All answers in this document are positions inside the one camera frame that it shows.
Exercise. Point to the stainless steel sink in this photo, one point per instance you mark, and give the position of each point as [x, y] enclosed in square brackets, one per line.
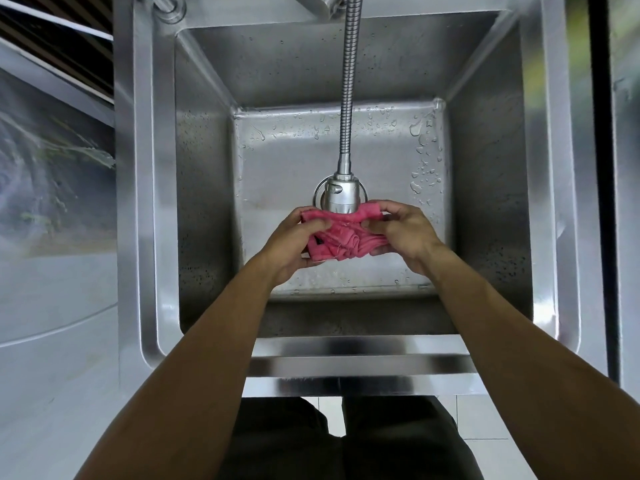
[200, 144]

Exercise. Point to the person's left forearm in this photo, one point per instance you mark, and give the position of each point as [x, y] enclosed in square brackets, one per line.
[200, 374]

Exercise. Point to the person's right forearm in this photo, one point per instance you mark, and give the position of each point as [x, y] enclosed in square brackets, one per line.
[525, 374]

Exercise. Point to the person's left thumb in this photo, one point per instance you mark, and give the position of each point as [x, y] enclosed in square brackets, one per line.
[315, 227]

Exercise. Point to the person's left hand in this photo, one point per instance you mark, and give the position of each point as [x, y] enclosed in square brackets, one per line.
[285, 247]

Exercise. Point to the person's right hand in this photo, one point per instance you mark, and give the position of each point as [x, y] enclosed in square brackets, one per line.
[410, 234]

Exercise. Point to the chrome faucet pipe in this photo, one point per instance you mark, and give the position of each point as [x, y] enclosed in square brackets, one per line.
[167, 5]

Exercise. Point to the dark trousers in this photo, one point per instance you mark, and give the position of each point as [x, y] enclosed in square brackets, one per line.
[390, 444]

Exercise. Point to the pink cloth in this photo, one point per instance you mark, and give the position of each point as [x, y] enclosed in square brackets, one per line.
[345, 239]

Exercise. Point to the stainless steel cabinet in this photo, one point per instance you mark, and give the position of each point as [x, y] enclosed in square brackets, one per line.
[625, 194]

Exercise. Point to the person's right thumb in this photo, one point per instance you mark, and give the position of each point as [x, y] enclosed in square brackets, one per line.
[376, 226]

